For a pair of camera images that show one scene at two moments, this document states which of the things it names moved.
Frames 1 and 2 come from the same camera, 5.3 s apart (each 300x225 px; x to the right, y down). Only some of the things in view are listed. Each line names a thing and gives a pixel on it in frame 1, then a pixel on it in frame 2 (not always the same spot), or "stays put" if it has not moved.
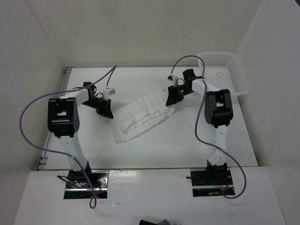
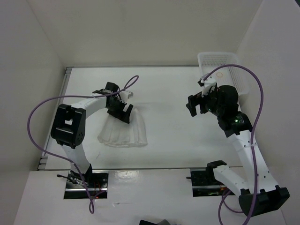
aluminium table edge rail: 43,162 stays put
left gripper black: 106,111 -> 126,115
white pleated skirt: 134,118 -> 115,132
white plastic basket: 224,71 stays put
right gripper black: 173,97 -> 197,99
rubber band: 219,76 stays put
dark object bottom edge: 143,222 stays put
